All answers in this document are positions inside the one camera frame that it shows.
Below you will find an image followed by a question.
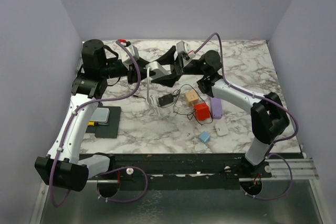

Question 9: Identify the black mat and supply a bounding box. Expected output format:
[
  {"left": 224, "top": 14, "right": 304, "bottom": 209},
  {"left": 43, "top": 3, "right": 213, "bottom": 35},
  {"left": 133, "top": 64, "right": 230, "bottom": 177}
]
[{"left": 86, "top": 106, "right": 121, "bottom": 138}]

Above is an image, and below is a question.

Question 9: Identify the white plug adapter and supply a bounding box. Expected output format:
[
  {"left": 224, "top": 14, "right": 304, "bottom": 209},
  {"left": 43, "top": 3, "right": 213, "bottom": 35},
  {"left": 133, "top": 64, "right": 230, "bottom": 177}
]
[{"left": 214, "top": 122, "right": 229, "bottom": 136}]

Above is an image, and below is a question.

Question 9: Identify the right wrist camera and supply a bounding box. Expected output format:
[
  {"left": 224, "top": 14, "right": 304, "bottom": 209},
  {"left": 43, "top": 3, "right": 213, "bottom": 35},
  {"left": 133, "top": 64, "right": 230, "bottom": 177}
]
[{"left": 176, "top": 41, "right": 195, "bottom": 58}]

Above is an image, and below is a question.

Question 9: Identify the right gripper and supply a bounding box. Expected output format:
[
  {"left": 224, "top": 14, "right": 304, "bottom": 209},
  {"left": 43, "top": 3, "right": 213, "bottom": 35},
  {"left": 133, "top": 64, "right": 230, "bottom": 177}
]
[{"left": 151, "top": 46, "right": 206, "bottom": 88}]

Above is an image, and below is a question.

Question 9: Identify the grey plastic box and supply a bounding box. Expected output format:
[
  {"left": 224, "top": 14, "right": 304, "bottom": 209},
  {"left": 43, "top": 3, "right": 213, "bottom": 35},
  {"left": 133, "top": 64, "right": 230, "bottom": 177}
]
[{"left": 90, "top": 107, "right": 110, "bottom": 124}]

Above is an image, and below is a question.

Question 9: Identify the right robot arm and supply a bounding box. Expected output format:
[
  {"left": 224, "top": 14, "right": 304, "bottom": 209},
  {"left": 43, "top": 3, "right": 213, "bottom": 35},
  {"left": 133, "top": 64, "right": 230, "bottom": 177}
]
[{"left": 153, "top": 47, "right": 289, "bottom": 177}]

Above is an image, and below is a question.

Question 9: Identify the purple power strip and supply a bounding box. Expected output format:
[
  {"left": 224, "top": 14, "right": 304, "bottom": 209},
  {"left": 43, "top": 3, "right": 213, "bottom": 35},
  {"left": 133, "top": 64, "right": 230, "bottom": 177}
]
[{"left": 210, "top": 97, "right": 223, "bottom": 119}]

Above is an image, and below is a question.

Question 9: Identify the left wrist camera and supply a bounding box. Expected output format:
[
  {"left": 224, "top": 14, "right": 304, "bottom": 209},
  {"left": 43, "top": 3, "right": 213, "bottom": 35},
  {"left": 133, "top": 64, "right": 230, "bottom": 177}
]
[{"left": 122, "top": 45, "right": 140, "bottom": 65}]

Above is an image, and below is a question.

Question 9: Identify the white power strip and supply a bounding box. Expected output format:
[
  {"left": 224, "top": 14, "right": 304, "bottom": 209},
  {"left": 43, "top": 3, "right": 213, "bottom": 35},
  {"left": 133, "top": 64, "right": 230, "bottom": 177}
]
[{"left": 145, "top": 61, "right": 170, "bottom": 117}]

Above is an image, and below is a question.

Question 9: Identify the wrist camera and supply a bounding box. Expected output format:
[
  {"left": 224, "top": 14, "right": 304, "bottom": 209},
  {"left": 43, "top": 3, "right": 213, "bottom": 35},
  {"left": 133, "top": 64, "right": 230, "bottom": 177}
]
[
  {"left": 122, "top": 45, "right": 140, "bottom": 65},
  {"left": 176, "top": 41, "right": 195, "bottom": 58}
]

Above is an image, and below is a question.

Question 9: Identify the red cube socket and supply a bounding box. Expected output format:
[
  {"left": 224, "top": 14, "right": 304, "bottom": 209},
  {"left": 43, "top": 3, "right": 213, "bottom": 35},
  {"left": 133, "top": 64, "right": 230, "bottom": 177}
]
[{"left": 194, "top": 102, "right": 211, "bottom": 121}]

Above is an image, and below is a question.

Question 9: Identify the beige cube socket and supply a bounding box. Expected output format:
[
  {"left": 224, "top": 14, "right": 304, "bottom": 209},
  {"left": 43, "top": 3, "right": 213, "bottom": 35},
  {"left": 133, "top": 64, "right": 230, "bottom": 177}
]
[{"left": 184, "top": 90, "right": 199, "bottom": 106}]

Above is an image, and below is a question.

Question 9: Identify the aluminium frame rail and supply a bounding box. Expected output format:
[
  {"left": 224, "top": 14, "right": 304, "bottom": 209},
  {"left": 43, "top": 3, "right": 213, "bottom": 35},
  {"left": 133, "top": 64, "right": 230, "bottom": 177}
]
[{"left": 40, "top": 157, "right": 320, "bottom": 184}]

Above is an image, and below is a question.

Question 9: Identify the blue cube plug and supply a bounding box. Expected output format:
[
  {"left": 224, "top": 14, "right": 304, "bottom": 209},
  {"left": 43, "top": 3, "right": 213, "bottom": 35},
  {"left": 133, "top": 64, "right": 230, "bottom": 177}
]
[{"left": 198, "top": 132, "right": 211, "bottom": 144}]

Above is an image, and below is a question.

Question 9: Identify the yellow screwdriver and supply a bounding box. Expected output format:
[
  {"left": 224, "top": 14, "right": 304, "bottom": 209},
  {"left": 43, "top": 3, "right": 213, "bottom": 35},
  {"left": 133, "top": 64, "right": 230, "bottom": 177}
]
[{"left": 88, "top": 121, "right": 109, "bottom": 126}]

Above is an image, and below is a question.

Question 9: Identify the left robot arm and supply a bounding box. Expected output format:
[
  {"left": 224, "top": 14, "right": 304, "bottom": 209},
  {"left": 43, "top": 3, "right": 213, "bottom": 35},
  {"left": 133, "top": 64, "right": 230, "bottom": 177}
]
[{"left": 35, "top": 39, "right": 148, "bottom": 191}]

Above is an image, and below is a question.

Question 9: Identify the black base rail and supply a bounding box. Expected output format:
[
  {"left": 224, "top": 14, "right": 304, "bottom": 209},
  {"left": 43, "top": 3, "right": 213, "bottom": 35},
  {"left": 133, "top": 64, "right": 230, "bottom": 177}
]
[{"left": 90, "top": 153, "right": 271, "bottom": 190}]

